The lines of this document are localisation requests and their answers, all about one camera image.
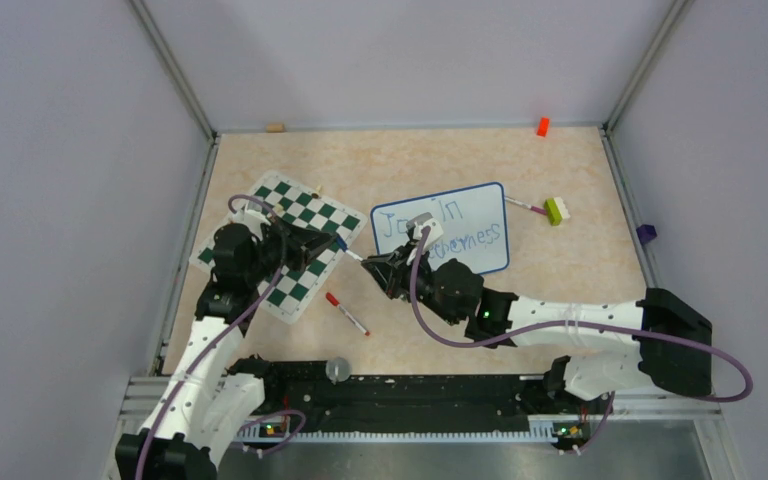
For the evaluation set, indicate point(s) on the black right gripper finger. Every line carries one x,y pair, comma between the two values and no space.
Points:
398,257
394,281

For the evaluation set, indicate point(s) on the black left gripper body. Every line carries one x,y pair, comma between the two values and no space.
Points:
266,261

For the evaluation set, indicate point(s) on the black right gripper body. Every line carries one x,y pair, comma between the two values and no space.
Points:
425,290

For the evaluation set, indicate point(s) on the blue marker cap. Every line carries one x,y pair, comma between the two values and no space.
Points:
341,244

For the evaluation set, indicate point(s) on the blue framed whiteboard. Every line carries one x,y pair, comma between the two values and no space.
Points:
473,222

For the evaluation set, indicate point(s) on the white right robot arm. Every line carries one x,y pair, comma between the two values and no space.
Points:
658,341

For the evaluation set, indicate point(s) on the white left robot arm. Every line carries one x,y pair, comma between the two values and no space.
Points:
202,408

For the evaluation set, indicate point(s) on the green white chessboard mat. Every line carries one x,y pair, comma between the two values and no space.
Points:
287,294

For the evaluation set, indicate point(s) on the red cap marker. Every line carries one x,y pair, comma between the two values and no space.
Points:
336,303

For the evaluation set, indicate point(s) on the grey round knob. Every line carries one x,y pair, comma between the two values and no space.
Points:
338,370

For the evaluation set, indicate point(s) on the purple cap marker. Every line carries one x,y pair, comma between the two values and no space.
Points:
527,206

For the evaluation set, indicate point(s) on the wooden cork piece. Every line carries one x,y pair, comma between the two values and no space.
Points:
275,128

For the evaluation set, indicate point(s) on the green white toy brick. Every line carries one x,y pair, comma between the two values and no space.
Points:
556,211

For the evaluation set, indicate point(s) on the orange toy block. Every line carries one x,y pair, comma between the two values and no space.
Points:
543,127

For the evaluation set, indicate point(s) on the purple toy block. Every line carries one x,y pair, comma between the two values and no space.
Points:
646,233

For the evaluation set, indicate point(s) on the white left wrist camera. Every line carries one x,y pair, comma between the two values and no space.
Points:
252,217

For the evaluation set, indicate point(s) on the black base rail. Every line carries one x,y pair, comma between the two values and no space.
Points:
402,404

